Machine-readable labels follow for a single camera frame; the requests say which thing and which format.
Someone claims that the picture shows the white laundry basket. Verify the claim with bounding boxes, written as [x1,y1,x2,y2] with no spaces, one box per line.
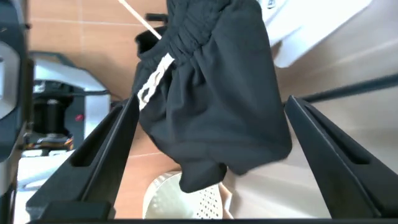
[142,170,225,220]

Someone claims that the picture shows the black clothes rack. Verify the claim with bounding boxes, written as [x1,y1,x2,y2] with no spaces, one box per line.
[144,12,398,104]

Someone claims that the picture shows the black garment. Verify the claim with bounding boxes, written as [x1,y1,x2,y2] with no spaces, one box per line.
[131,0,293,194]

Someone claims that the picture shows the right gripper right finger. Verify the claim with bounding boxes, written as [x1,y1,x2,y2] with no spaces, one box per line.
[284,95,398,219]

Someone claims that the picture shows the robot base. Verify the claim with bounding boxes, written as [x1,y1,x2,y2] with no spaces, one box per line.
[14,50,112,224]

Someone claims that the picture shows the beige curtain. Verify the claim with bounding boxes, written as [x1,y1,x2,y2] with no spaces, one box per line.
[223,0,398,218]

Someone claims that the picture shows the white printed t-shirt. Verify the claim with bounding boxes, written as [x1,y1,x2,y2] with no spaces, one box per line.
[257,0,374,68]

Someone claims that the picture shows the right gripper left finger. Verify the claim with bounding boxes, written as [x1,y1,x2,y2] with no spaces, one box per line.
[25,92,140,220]

